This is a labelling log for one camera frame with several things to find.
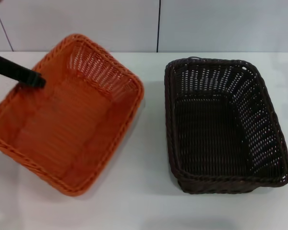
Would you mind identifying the orange wicker basket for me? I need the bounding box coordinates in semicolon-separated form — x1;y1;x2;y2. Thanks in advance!
0;33;144;197

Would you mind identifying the dark brown wicker basket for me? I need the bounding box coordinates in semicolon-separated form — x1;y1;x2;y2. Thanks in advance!
163;56;288;194

